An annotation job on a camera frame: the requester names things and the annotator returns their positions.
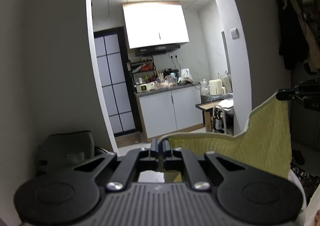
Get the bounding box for white upper cabinet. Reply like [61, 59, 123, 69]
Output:
[123, 2, 189, 49]

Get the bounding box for hanging dark clothes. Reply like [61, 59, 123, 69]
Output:
[275, 0, 319, 75]

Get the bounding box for black framed glass door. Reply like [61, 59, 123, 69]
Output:
[94, 27, 142, 137]

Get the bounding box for wall light switch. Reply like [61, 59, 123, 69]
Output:
[230, 27, 240, 39]

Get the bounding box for wooden side table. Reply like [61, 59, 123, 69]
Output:
[196, 99, 234, 136]

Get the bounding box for black backpack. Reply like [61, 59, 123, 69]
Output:
[35, 130, 94, 173]

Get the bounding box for white air fryer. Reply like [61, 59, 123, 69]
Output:
[209, 79, 226, 96]

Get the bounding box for clear plastic jug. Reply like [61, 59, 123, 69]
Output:
[200, 79, 209, 96]

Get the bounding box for black spice rack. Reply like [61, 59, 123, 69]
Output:
[127, 56, 158, 86]

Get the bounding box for yellow towel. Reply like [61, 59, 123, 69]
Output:
[163, 96, 294, 180]

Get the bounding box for white electric kettle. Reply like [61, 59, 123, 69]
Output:
[181, 69, 193, 80]

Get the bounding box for dark wooden chair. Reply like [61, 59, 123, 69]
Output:
[94, 146, 110, 159]

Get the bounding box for black range hood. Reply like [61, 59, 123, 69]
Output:
[135, 44, 181, 57]

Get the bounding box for white base cabinet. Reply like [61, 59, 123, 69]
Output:
[136, 84, 204, 141]

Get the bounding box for white small appliance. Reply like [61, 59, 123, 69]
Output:
[136, 83, 153, 93]

